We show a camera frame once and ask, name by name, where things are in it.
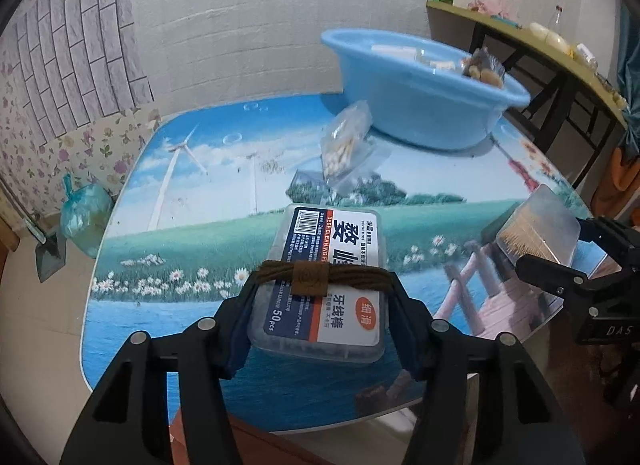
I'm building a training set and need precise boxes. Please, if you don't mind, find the silver foil snack packet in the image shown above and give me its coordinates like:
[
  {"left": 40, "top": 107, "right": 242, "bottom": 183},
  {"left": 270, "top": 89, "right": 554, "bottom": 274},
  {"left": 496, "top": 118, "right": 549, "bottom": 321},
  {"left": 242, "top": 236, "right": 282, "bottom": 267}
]
[{"left": 462, "top": 48, "right": 506, "bottom": 88}]

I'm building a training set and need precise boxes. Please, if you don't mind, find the orange cloth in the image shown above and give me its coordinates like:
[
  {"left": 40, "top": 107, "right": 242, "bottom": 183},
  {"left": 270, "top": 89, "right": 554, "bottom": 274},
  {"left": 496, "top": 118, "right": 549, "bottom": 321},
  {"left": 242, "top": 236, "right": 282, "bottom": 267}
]
[{"left": 592, "top": 145, "right": 640, "bottom": 218}]

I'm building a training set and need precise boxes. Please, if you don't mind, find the floss pick box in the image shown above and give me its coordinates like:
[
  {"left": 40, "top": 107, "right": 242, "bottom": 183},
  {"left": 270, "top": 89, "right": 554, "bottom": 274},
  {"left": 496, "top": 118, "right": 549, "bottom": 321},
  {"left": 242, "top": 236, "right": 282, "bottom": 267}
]
[{"left": 247, "top": 204, "right": 388, "bottom": 363}]

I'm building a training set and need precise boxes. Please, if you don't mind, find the blue plastic basin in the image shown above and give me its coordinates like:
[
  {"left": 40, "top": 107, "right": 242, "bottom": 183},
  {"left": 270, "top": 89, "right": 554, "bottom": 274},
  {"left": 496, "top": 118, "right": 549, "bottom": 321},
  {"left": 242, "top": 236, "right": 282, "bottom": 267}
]
[{"left": 320, "top": 28, "right": 531, "bottom": 151}]

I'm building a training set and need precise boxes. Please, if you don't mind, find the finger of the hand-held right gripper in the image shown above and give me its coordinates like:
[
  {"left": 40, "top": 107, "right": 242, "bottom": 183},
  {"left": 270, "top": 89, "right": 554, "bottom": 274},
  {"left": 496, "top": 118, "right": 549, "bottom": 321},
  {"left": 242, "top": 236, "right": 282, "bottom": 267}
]
[
  {"left": 515, "top": 254, "right": 591, "bottom": 298},
  {"left": 575, "top": 216, "right": 640, "bottom": 246}
]

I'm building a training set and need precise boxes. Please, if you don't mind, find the grey dustpan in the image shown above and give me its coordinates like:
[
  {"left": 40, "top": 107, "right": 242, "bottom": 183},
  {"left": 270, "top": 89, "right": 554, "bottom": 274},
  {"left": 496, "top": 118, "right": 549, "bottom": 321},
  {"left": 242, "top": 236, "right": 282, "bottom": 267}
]
[{"left": 22, "top": 215, "right": 68, "bottom": 282}]

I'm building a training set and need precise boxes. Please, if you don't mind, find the labelled bag of beige powder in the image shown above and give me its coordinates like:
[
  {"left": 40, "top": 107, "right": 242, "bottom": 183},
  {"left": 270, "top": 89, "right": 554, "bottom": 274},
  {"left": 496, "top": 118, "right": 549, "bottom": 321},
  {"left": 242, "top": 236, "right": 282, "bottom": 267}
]
[{"left": 575, "top": 42, "right": 598, "bottom": 68}]

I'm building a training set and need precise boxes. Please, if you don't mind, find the teal plastic bag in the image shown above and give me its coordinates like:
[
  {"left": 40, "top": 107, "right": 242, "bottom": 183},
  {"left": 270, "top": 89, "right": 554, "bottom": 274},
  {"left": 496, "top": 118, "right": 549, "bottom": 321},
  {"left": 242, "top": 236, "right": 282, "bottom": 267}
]
[{"left": 60, "top": 174, "right": 113, "bottom": 258}]

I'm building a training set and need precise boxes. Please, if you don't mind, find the wooden side table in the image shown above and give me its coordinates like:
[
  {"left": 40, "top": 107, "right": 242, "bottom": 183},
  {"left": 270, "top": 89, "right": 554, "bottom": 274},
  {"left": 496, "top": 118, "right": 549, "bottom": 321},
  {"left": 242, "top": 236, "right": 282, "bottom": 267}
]
[{"left": 425, "top": 0, "right": 631, "bottom": 156}]

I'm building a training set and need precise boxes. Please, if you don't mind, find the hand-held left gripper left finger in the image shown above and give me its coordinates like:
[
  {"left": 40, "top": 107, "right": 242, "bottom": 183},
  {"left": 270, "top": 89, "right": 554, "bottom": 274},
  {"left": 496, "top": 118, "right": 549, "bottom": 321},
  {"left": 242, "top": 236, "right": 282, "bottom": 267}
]
[{"left": 60, "top": 272, "right": 261, "bottom": 465}]

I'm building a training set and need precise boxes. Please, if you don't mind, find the brown cord bundle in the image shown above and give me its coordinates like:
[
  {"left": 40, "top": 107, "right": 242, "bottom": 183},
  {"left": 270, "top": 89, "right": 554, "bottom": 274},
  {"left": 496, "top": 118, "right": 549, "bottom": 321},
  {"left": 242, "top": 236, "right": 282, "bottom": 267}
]
[{"left": 250, "top": 259, "right": 396, "bottom": 296}]

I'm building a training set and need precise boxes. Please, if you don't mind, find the blue curtain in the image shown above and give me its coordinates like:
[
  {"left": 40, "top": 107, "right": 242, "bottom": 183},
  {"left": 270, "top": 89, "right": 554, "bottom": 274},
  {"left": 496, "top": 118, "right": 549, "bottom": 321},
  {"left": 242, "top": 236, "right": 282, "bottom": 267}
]
[{"left": 617, "top": 0, "right": 640, "bottom": 96}]

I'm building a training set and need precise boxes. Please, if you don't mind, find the clear toothpick box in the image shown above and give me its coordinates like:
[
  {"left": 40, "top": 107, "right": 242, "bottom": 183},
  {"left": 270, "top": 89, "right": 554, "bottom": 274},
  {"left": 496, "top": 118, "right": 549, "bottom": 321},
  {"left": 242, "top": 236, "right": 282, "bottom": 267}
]
[{"left": 492, "top": 184, "right": 583, "bottom": 266}]

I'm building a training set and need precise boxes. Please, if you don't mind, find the bag of yellow snacks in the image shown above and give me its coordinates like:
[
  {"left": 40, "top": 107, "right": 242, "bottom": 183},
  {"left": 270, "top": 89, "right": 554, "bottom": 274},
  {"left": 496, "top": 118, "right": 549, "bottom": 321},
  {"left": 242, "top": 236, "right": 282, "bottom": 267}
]
[{"left": 597, "top": 72, "right": 628, "bottom": 106}]

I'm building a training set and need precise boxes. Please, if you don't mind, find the printed table desktop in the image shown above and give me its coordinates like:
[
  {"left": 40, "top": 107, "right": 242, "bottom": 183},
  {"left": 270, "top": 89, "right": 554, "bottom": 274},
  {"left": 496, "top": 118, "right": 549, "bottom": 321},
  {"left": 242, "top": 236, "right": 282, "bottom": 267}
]
[{"left": 80, "top": 92, "right": 591, "bottom": 433}]

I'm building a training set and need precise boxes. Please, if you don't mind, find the bag of pale buns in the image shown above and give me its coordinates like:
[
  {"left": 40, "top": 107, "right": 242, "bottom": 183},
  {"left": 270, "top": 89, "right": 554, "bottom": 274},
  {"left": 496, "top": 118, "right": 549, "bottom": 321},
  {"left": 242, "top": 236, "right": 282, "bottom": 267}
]
[{"left": 529, "top": 21, "right": 573, "bottom": 53}]

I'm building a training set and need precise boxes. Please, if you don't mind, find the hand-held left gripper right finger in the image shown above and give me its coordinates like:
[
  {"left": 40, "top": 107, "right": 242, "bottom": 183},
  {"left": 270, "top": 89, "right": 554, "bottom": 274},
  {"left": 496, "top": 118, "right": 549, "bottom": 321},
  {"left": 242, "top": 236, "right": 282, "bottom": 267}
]
[{"left": 382, "top": 270, "right": 586, "bottom": 465}]

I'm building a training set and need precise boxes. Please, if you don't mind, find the clear bag of nuts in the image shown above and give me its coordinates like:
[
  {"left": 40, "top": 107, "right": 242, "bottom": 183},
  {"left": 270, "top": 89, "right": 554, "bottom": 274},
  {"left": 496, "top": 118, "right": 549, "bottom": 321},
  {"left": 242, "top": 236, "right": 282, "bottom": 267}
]
[{"left": 320, "top": 100, "right": 391, "bottom": 196}]

